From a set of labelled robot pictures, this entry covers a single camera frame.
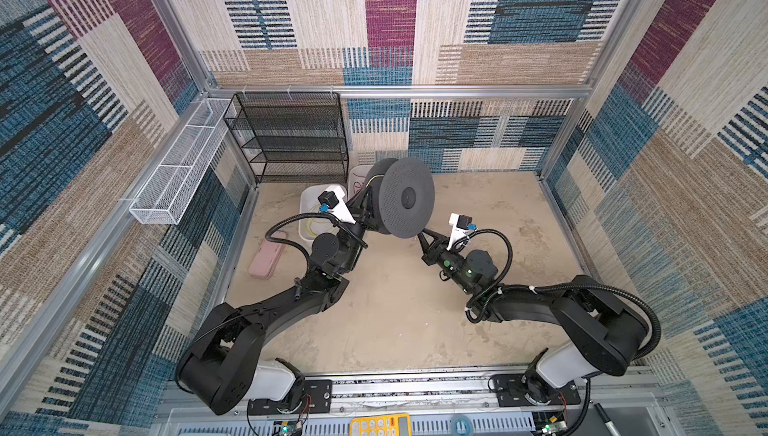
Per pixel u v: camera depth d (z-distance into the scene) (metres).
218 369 0.42
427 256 0.73
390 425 0.69
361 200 0.68
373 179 0.72
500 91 1.89
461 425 0.70
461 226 0.72
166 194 0.71
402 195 0.76
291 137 1.10
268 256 0.96
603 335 0.45
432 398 0.74
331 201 0.62
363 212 0.65
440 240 0.74
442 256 0.73
